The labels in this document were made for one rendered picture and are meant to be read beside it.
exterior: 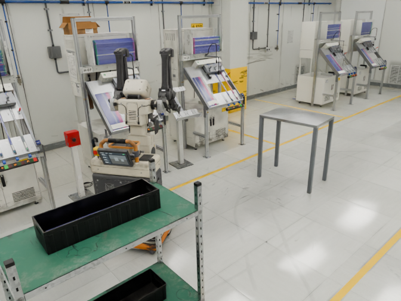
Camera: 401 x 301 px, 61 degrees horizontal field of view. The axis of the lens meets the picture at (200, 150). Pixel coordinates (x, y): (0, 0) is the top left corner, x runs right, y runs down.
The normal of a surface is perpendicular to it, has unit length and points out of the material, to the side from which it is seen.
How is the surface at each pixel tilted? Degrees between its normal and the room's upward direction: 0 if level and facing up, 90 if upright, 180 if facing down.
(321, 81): 90
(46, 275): 0
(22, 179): 90
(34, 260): 0
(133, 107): 82
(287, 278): 0
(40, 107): 90
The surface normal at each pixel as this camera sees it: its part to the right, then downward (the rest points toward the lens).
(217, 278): -0.03, -0.93
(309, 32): -0.76, 0.26
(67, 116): 0.65, 0.26
